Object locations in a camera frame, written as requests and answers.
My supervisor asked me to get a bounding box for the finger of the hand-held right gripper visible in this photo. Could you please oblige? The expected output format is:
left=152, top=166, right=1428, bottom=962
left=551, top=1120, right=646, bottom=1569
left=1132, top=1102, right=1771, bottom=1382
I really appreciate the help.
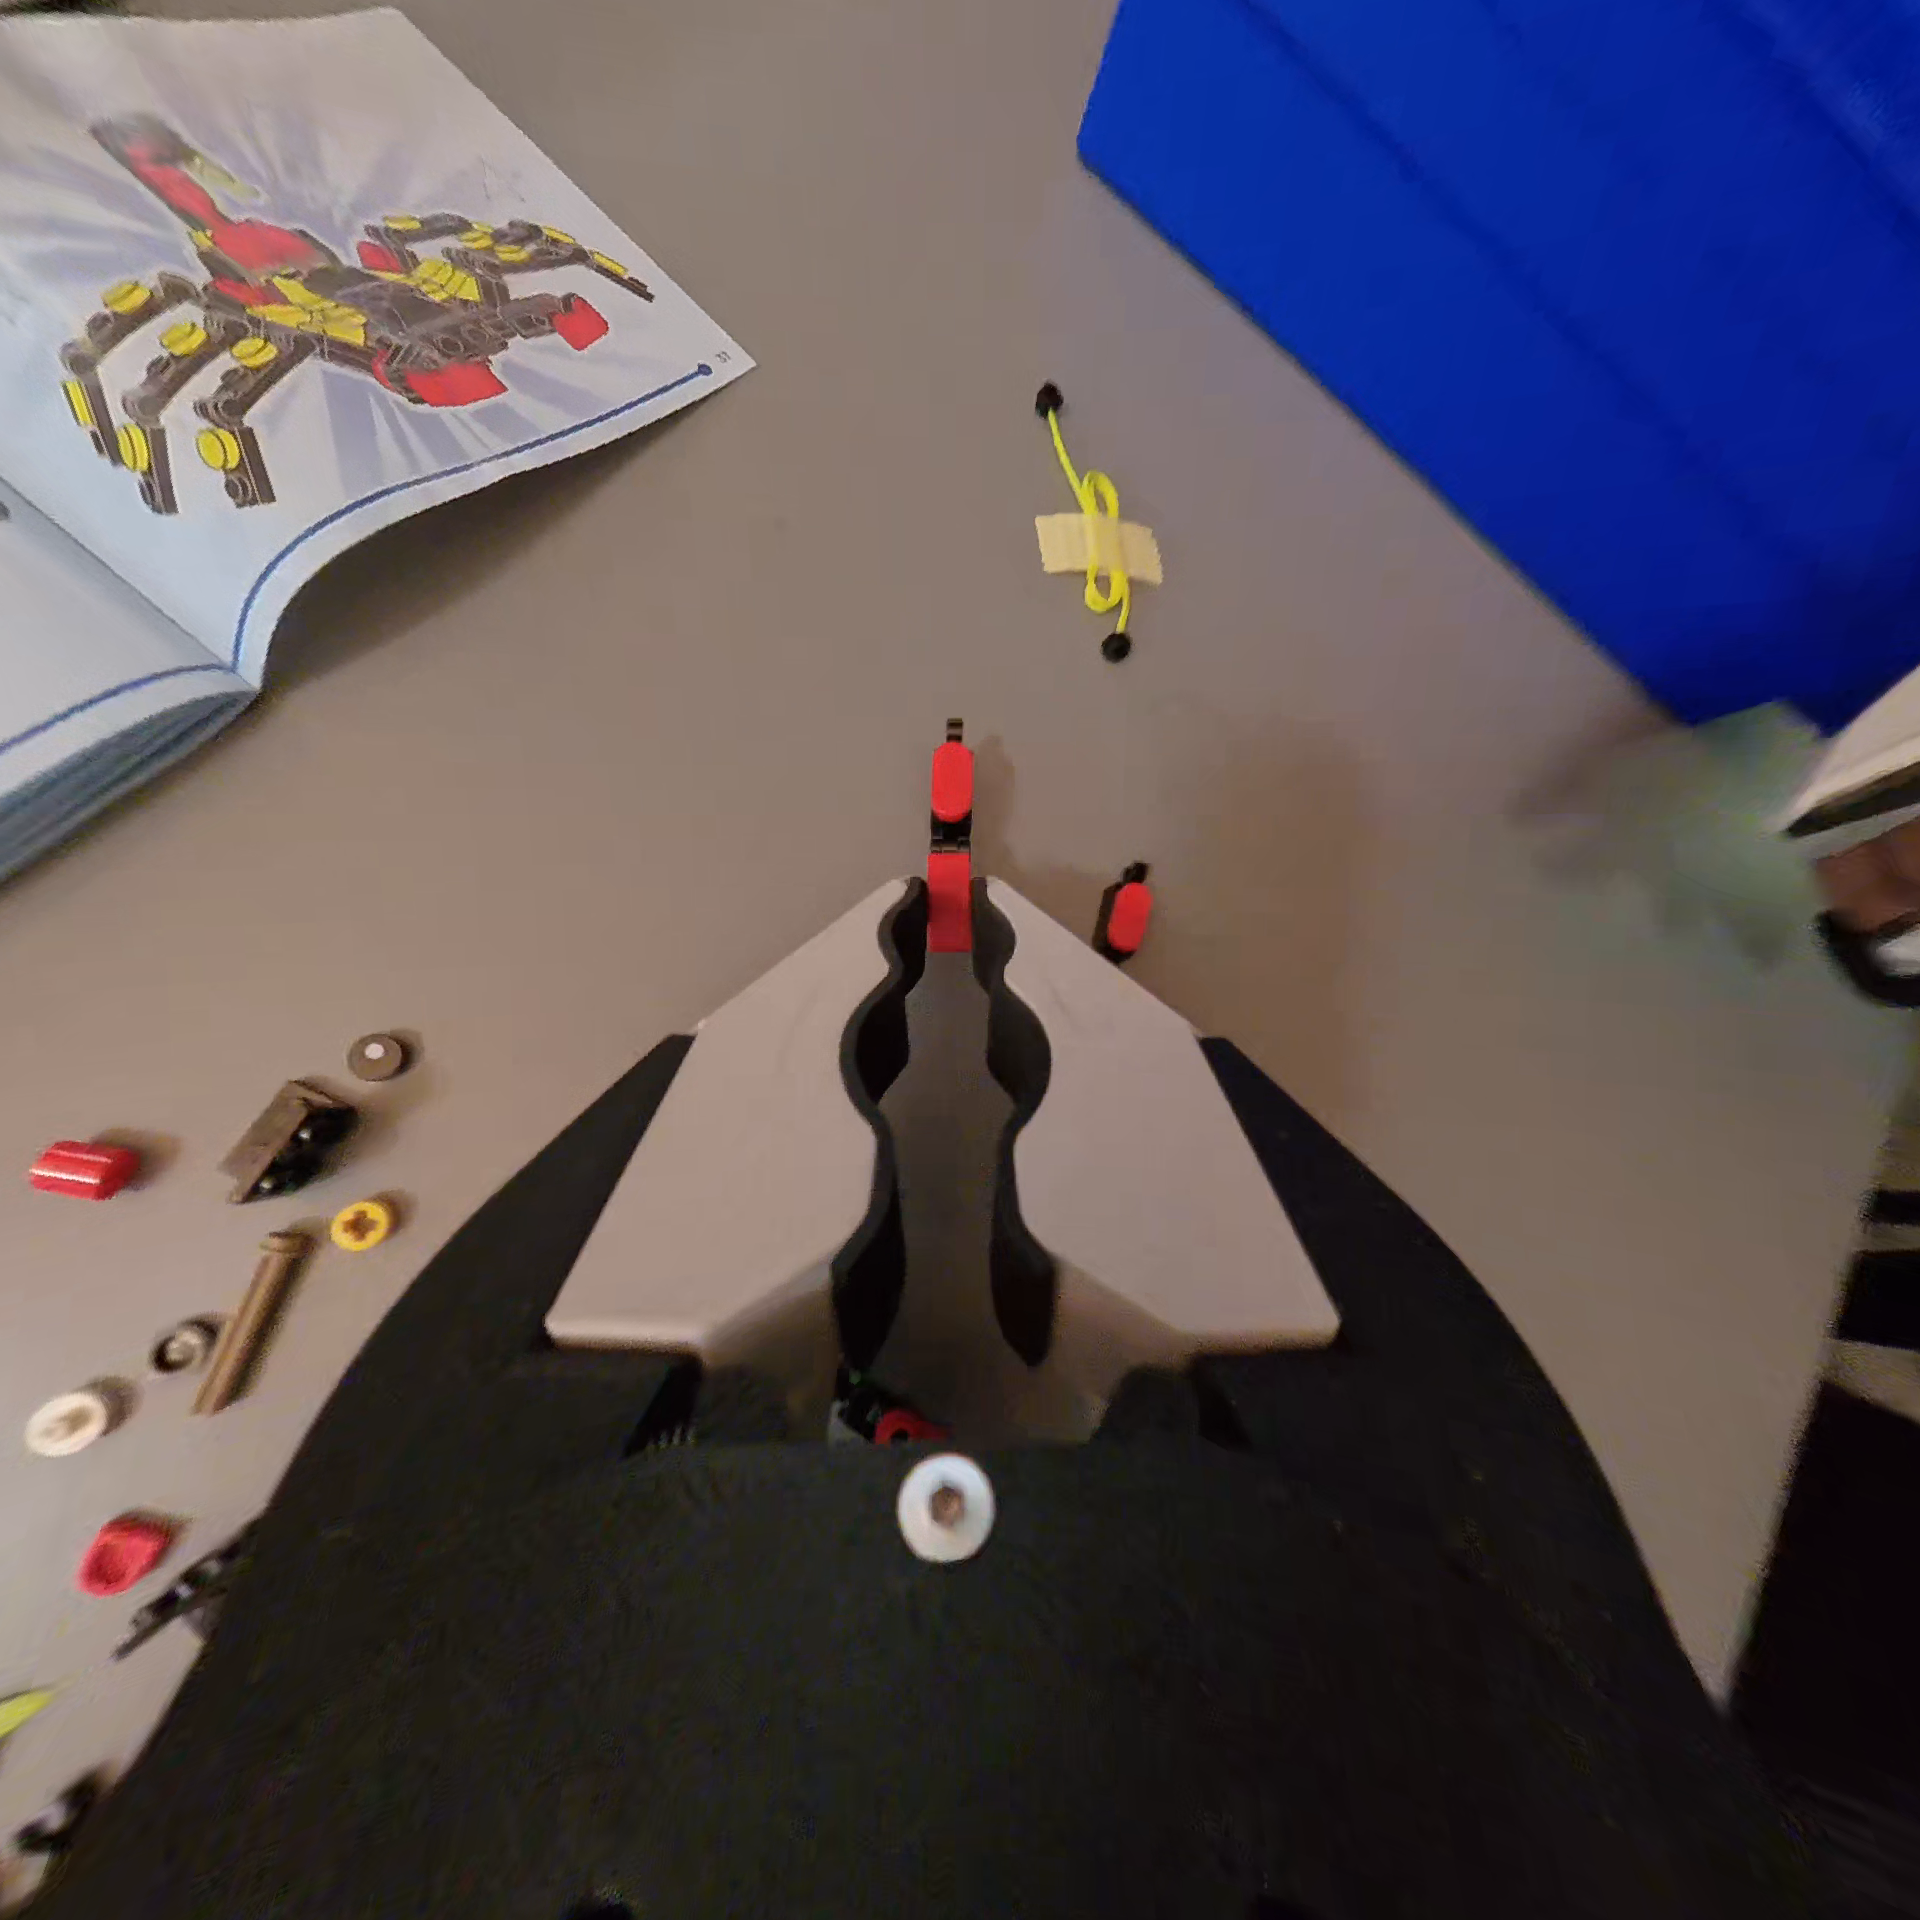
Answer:
left=1777, top=695, right=1920, bottom=846

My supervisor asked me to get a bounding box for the red rounded lego piece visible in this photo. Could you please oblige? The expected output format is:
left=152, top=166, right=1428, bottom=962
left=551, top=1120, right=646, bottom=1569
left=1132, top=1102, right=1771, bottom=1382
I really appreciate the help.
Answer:
left=75, top=1510, right=183, bottom=1601

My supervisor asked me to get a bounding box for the blue plastic bin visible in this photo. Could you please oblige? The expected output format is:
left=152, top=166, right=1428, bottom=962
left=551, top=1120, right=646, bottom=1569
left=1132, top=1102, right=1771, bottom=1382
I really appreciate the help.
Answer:
left=1078, top=0, right=1920, bottom=736

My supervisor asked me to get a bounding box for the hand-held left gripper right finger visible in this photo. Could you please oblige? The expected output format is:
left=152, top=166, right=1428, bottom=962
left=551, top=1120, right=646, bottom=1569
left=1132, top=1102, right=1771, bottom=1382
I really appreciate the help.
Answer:
left=966, top=874, right=1342, bottom=1390

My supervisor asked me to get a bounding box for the lego instruction booklet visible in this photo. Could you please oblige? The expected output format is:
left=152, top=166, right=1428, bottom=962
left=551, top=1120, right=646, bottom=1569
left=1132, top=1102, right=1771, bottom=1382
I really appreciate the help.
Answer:
left=0, top=5, right=756, bottom=888

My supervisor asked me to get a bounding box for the red black lego claw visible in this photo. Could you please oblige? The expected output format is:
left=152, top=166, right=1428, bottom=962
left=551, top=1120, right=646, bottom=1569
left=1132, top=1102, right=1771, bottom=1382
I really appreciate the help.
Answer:
left=924, top=717, right=977, bottom=955

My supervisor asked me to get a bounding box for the tan lego axle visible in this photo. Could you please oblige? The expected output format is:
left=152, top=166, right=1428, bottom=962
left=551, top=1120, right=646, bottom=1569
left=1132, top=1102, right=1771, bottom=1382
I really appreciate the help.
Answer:
left=191, top=1231, right=315, bottom=1418

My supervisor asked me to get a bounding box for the person's right hand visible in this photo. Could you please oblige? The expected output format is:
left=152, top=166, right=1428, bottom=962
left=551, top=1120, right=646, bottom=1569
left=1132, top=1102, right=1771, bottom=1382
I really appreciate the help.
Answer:
left=1818, top=826, right=1920, bottom=937

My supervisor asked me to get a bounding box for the yellow string with tape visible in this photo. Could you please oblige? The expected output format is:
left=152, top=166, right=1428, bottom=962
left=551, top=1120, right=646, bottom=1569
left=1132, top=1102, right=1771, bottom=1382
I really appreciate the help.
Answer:
left=1032, top=382, right=1162, bottom=665

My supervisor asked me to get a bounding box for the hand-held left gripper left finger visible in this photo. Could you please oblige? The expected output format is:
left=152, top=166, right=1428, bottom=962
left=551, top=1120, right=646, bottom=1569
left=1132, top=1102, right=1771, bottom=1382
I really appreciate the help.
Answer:
left=542, top=874, right=929, bottom=1370

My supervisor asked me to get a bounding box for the pile of lego pieces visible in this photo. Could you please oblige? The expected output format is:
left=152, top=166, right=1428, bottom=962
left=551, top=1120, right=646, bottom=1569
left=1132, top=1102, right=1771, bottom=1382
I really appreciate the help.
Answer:
left=0, top=1520, right=259, bottom=1866

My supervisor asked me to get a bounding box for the black lego bracket with pin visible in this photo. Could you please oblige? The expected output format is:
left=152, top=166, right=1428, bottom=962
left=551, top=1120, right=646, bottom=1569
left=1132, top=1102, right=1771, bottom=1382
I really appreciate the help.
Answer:
left=223, top=1030, right=415, bottom=1206

